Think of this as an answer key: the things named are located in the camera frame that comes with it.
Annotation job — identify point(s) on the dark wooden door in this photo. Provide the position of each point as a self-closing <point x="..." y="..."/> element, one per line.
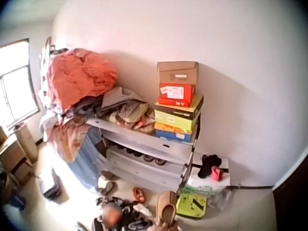
<point x="293" y="192"/>

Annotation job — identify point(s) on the yellow green flat box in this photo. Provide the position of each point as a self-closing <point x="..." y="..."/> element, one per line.
<point x="190" y="205"/>

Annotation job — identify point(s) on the person's right hand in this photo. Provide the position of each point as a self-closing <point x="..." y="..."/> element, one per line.
<point x="160" y="226"/>

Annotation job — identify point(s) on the white ladder rack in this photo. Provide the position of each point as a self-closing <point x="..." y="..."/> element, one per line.
<point x="45" y="72"/>

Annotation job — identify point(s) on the pair of grey slippers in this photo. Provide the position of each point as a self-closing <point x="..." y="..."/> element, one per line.
<point x="107" y="187"/>

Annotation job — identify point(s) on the orange sandal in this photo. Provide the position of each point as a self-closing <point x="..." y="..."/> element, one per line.
<point x="139" y="194"/>

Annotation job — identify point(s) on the white shoe rack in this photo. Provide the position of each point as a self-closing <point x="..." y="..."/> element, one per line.
<point x="144" y="144"/>

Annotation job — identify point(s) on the orange shoe box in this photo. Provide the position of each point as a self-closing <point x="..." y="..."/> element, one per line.
<point x="168" y="128"/>

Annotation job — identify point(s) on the blue shoe box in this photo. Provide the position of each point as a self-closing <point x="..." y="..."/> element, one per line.
<point x="172" y="136"/>

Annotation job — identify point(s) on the small red cloth item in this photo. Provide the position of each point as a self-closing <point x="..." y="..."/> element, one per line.
<point x="217" y="173"/>

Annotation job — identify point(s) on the green white tissue pack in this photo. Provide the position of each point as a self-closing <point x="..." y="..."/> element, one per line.
<point x="204" y="187"/>

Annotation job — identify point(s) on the green shoe box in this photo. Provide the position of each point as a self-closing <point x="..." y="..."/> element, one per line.
<point x="175" y="116"/>

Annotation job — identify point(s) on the window with dark frame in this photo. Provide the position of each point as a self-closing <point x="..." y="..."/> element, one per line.
<point x="16" y="86"/>

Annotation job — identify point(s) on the orange quilt heap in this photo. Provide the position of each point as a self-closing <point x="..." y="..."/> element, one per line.
<point x="79" y="77"/>

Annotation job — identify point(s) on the patterned orange blanket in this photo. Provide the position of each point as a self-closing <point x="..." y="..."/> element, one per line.
<point x="65" y="142"/>

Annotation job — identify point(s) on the white carton box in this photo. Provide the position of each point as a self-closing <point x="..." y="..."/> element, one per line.
<point x="225" y="166"/>

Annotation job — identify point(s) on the clear plastic bag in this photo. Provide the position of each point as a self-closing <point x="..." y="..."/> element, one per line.
<point x="219" y="199"/>

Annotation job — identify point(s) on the brown cardboard shoe box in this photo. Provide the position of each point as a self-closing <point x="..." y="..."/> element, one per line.
<point x="178" y="72"/>

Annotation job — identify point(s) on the tan suede slipper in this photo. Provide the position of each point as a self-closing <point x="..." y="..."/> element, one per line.
<point x="167" y="207"/>

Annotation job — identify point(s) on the row of dark shoes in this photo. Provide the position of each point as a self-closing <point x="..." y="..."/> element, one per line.
<point x="149" y="157"/>

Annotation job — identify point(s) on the black garment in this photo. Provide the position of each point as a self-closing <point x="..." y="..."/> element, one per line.
<point x="209" y="163"/>

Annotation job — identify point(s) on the person's right fingers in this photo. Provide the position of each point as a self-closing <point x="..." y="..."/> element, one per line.
<point x="159" y="225"/>

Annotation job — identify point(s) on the stack of cardboard cartons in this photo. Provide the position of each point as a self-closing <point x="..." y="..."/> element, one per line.
<point x="16" y="156"/>

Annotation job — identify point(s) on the black floor bag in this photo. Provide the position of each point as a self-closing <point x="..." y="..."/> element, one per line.
<point x="50" y="184"/>

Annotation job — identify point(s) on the white cloth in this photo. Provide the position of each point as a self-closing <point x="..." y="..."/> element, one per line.
<point x="143" y="209"/>

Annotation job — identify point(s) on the pile of folded clothes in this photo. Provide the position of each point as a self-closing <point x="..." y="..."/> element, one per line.
<point x="130" y="110"/>

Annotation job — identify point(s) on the blue ribbed suitcase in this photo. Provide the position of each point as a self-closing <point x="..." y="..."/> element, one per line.
<point x="86" y="158"/>

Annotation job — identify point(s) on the red shoe box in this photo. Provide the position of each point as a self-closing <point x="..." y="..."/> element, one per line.
<point x="175" y="93"/>

